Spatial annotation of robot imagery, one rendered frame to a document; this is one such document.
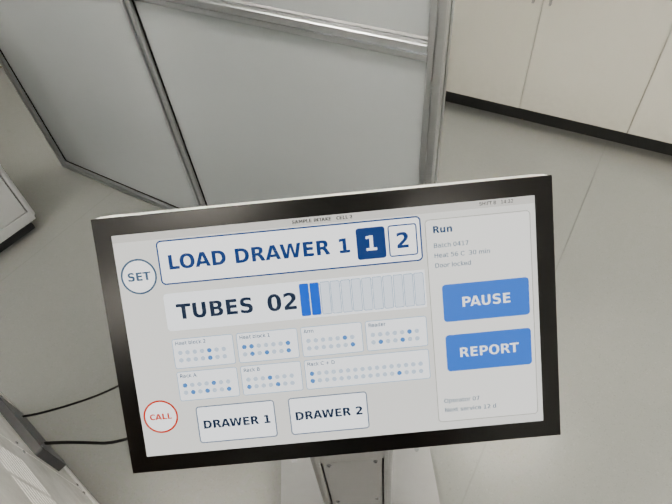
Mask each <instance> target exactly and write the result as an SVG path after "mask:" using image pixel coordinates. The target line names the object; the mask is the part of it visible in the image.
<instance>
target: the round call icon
mask: <svg viewBox="0 0 672 504"><path fill-rule="evenodd" d="M140 407H141V413H142V419H143V425H144V431H145V436H147V435H158V434H169V433H180V432H182V431H181V424H180V417H179V411H178V404H177V398H166V399H156V400H145V401H140Z"/></svg>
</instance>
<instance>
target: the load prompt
mask: <svg viewBox="0 0 672 504"><path fill-rule="evenodd" d="M155 246H156V253H157V259H158V266H159V273H160V279H161V286H165V285H175V284H186V283H196V282H207V281H217V280H228V279H238V278H249V277H259V276H270V275H280V274H291V273H301V272H312V271H322V270H333V269H343V268H354V267H364V266H375V265H385V264H396V263H406V262H417V261H424V257H423V243H422V229H421V215H417V216H407V217H396V218H386V219H376V220H365V221H355V222H344V223H334V224H324V225H313V226H303V227H293V228H282V229H272V230H261V231H251V232H241V233H230V234H220V235H210V236H199V237H189V238H178V239H168V240H158V241H155Z"/></svg>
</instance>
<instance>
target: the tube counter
mask: <svg viewBox="0 0 672 504"><path fill-rule="evenodd" d="M263 292H264V300H265V309H266V317H267V322H273V321H284V320H294V319H305V318H315V317H326V316H337V315H347V314H358V313H369V312H379V311H390V310H400V309H411V308H422V307H427V299H426V285H425V271H424V270H414V271H403V272H393V273H382V274H372V275H361V276H351V277H340V278H329V279H319V280H308V281H298V282H287V283H277V284H266V285H263Z"/></svg>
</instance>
